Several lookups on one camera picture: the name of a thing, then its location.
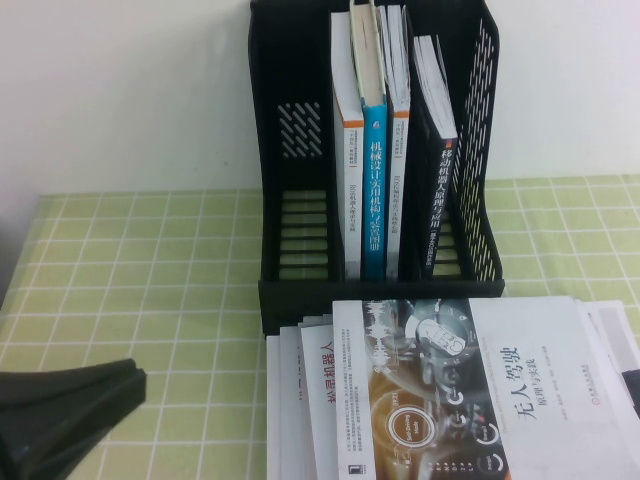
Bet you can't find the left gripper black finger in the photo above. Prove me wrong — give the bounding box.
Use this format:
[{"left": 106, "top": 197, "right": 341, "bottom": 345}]
[
  {"left": 0, "top": 370, "right": 148, "bottom": 480},
  {"left": 0, "top": 357, "right": 140, "bottom": 419}
]

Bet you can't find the black mobile robot book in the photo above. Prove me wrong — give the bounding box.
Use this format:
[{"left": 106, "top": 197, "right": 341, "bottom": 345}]
[{"left": 411, "top": 33, "right": 460, "bottom": 280}]

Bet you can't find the black plastic book holder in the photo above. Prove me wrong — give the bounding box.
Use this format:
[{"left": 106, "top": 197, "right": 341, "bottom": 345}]
[{"left": 248, "top": 0, "right": 507, "bottom": 337}]

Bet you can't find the white spine book orange band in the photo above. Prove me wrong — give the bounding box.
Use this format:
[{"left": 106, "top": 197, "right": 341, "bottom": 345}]
[
  {"left": 375, "top": 3, "right": 413, "bottom": 281},
  {"left": 329, "top": 10, "right": 366, "bottom": 279}
]

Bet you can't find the blue spine hardcover book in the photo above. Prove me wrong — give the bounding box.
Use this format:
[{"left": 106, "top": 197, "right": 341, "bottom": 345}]
[{"left": 348, "top": 0, "right": 390, "bottom": 282}]

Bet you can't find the white autonomous driving book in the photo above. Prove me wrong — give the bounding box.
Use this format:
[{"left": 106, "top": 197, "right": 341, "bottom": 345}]
[{"left": 332, "top": 295, "right": 640, "bottom": 480}]

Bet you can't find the green checked tablecloth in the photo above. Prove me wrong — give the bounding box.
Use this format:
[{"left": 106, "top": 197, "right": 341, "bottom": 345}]
[{"left": 0, "top": 173, "right": 640, "bottom": 480}]

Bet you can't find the plain white booklet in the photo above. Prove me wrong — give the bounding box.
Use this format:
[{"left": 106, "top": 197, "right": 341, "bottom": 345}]
[
  {"left": 265, "top": 334, "right": 292, "bottom": 480},
  {"left": 278, "top": 323, "right": 322, "bottom": 480}
]

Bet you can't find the white brochure red title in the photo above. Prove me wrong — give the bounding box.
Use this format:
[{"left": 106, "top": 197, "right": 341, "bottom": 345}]
[{"left": 299, "top": 315, "right": 352, "bottom": 480}]

